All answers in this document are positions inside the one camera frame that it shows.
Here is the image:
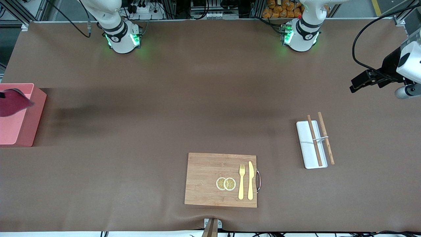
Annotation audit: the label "yellow knife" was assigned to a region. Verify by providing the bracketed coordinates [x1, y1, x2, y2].
[248, 161, 255, 200]

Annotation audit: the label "white socket strip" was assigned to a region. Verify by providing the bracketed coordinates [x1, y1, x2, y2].
[203, 11, 231, 20]

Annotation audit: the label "wooden cutting board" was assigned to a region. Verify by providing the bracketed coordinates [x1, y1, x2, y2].
[184, 152, 258, 208]

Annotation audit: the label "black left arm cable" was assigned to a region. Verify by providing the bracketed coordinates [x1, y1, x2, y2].
[352, 3, 421, 83]

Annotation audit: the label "white rectangular tray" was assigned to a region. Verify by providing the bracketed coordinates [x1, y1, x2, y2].
[296, 120, 328, 170]

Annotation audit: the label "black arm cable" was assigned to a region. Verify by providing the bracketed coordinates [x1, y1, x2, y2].
[352, 3, 421, 83]
[45, 0, 92, 39]

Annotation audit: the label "brown table mat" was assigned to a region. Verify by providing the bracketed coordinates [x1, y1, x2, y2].
[0, 18, 421, 233]

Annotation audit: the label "grey bracket with brown bar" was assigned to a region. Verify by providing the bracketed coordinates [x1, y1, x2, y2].
[201, 218, 223, 237]

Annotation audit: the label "orange snack bags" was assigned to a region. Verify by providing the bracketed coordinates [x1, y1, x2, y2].
[262, 0, 304, 19]

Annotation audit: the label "yellow fork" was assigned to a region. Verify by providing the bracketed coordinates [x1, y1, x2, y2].
[238, 164, 246, 200]

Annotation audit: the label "pink plastic bin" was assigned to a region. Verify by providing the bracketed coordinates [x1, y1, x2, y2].
[0, 83, 47, 147]

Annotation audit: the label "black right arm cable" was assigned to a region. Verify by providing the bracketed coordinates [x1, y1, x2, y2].
[45, 0, 92, 39]

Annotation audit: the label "pink microfibre cloth grey trim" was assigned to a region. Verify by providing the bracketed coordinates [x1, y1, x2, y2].
[0, 88, 35, 118]

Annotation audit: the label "white power strip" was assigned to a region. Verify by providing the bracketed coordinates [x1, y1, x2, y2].
[131, 2, 165, 20]

